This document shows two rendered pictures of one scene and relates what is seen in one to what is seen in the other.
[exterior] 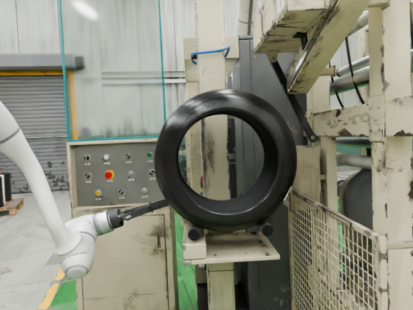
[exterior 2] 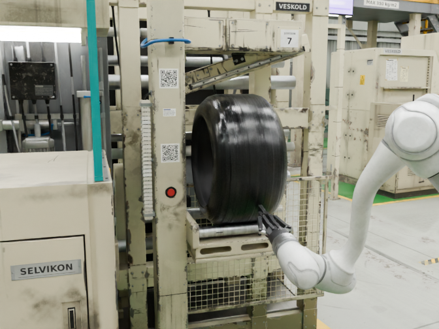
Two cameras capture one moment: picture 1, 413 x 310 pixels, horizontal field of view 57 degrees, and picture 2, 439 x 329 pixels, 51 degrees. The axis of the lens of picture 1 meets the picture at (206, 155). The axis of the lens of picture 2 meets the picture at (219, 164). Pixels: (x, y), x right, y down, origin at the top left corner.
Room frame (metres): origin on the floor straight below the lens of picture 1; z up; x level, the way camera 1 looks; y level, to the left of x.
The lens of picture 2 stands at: (2.06, 1.81, 1.48)
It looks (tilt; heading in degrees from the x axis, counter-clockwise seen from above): 10 degrees down; 257
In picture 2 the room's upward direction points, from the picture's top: straight up
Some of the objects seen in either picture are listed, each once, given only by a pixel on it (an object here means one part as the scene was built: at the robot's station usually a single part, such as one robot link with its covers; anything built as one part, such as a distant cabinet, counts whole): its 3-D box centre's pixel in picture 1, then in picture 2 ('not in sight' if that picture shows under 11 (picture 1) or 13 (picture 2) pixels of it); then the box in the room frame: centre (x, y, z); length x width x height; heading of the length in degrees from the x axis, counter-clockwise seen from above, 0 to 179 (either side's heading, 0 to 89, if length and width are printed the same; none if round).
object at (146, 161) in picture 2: not in sight; (147, 160); (1.92, -0.01, 1.19); 0.05 x 0.04 x 0.48; 92
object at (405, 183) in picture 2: not in sight; (407, 148); (-1.91, -3.69, 0.62); 0.91 x 0.58 x 1.25; 11
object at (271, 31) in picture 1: (297, 16); (234, 37); (1.47, -0.37, 1.71); 0.61 x 0.25 x 0.15; 2
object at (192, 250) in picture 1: (193, 238); (235, 244); (1.58, 0.07, 0.83); 0.36 x 0.09 x 0.06; 2
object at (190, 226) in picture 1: (193, 224); (236, 229); (1.58, 0.07, 0.90); 0.35 x 0.05 x 0.05; 2
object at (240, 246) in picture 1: (227, 245); (225, 241); (1.59, -0.07, 0.80); 0.37 x 0.36 x 0.02; 92
